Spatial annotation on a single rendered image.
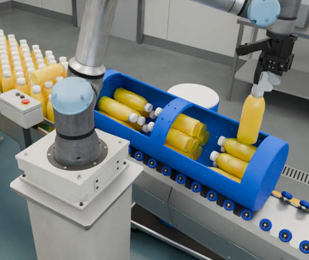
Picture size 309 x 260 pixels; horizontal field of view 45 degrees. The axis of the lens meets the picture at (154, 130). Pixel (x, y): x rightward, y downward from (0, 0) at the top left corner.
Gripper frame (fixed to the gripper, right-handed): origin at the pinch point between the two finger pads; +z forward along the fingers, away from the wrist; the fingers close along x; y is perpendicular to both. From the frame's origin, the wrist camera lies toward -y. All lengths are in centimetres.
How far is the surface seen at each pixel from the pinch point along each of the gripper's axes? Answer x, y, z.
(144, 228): 24, -59, 128
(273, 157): 0.1, 10.6, 21.4
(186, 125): 2.6, -25.9, 26.0
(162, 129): -6.1, -31.4, 26.6
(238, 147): 8.5, -5.4, 29.8
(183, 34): 307, -226, 112
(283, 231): -4, 23, 46
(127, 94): 10, -64, 29
